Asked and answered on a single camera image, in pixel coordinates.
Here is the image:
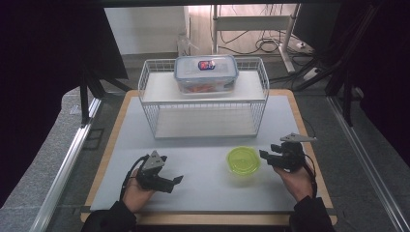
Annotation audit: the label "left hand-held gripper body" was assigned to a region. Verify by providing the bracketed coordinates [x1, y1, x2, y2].
[135, 150, 165, 191]

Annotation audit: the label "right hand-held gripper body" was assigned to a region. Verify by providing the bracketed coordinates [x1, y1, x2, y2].
[274, 132, 317, 173]

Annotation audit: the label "round green plastic container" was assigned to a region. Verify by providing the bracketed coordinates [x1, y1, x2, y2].
[225, 145, 261, 178]

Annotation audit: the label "white wire shelf rack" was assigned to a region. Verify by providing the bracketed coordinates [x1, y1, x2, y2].
[137, 57, 271, 140]

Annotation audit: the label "clear rectangular food container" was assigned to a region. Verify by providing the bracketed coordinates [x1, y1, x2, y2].
[173, 54, 240, 96]

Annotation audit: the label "person's left hand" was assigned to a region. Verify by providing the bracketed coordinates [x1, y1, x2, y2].
[122, 167, 157, 214]

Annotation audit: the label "person's right hand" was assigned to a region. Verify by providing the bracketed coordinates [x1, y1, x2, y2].
[274, 162, 315, 203]

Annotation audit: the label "light grey table mat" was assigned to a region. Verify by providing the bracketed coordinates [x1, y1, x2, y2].
[90, 95, 325, 214]

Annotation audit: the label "white power strip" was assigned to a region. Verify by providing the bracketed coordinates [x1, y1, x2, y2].
[303, 67, 321, 82]

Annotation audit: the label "black metal stand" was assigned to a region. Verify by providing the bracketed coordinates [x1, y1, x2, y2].
[291, 3, 385, 128]
[78, 66, 132, 128]

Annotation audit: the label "clear plastic bag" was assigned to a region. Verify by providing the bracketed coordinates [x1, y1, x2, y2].
[176, 31, 200, 61]

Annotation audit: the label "dark curtain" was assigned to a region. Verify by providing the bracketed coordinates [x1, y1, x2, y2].
[0, 0, 130, 207]
[339, 0, 410, 160]

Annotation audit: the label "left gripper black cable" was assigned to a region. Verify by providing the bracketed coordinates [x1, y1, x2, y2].
[119, 154, 150, 202]

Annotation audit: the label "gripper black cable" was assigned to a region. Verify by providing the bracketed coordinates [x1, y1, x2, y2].
[119, 154, 150, 202]
[303, 154, 319, 199]

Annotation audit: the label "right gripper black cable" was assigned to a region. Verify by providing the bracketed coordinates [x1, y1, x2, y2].
[303, 154, 319, 199]

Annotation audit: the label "aluminium rail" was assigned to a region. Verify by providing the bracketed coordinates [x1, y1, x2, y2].
[327, 96, 410, 232]
[30, 97, 103, 232]

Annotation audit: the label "black floor cables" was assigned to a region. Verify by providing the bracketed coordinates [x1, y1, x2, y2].
[218, 28, 291, 56]

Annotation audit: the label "white desk frame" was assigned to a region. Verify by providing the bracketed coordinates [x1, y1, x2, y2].
[211, 3, 303, 74]

